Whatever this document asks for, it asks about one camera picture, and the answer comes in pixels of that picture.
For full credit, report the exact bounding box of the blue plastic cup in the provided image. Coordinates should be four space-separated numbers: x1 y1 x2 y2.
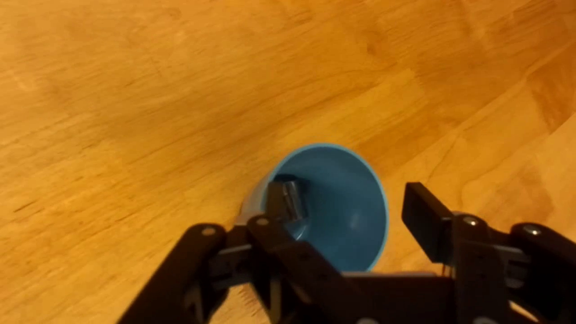
237 144 389 272

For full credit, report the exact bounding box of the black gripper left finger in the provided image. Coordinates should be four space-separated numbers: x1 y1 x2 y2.
119 196 342 324

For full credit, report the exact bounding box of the small gold metallic object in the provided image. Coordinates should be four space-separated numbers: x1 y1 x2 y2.
268 175 309 238

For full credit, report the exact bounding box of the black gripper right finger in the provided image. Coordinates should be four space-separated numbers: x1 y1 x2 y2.
401 182 576 324

